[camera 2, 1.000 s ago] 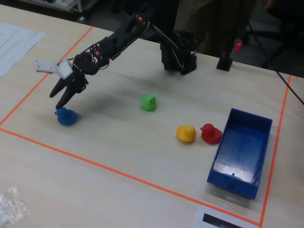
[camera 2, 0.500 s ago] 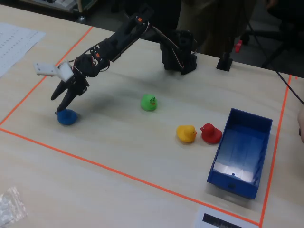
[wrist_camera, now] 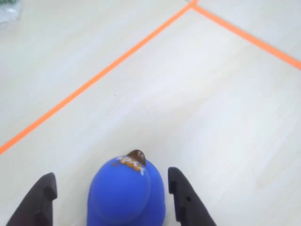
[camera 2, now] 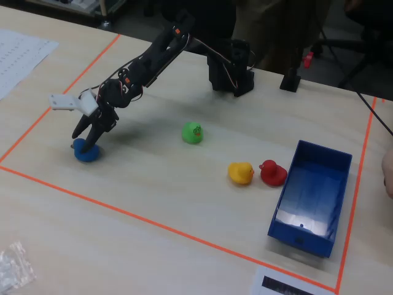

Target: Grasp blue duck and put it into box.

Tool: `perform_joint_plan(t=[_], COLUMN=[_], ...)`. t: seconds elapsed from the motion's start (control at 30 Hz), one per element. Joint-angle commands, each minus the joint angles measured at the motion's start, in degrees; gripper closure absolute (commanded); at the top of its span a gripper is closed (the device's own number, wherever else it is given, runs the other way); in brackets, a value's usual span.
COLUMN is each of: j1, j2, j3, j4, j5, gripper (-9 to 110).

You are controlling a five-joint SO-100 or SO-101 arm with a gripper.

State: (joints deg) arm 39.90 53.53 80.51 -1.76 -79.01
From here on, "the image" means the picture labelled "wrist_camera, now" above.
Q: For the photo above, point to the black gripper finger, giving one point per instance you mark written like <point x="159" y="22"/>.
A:
<point x="35" y="202"/>
<point x="188" y="202"/>

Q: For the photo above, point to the blue rubber duck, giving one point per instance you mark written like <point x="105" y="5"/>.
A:
<point x="127" y="193"/>

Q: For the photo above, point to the orange tape line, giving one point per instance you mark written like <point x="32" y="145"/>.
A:
<point x="247" y="35"/>
<point x="94" y="78"/>

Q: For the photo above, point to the clear plastic bag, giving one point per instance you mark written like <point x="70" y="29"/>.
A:
<point x="8" y="13"/>

